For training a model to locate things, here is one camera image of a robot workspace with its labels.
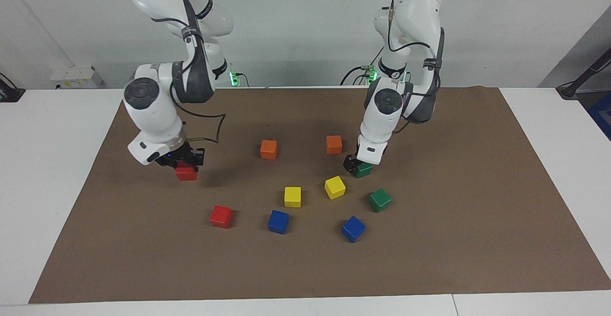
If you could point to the blue crate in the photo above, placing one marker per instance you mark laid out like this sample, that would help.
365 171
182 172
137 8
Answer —
602 120

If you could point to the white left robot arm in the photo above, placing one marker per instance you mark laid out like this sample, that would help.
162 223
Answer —
386 115

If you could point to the black tripod stand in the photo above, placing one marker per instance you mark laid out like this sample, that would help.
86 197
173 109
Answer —
570 89

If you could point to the yellow wooden cube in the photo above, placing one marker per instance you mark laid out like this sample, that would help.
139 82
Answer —
292 197
334 187

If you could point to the blue wooden cube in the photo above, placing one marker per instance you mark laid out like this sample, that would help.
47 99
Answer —
278 222
353 229

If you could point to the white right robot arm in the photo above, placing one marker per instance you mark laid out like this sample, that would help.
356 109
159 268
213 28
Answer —
152 110

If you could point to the brown paper table mat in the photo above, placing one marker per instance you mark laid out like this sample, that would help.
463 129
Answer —
305 268

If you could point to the orange wooden cube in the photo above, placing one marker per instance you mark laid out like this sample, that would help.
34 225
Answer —
334 145
268 150

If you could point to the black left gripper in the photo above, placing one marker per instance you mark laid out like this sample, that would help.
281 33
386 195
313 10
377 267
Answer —
351 161

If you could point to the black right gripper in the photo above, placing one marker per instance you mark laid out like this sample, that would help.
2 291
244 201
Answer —
184 154

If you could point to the small black stand foot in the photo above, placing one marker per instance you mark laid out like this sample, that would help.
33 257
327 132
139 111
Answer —
9 94

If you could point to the white power socket box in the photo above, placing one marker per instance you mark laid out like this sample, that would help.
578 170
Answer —
76 77

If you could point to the red wooden cube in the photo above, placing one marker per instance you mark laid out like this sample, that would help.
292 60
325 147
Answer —
221 217
186 173

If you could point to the green wooden cube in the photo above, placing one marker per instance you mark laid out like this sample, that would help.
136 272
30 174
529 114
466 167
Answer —
380 200
364 170

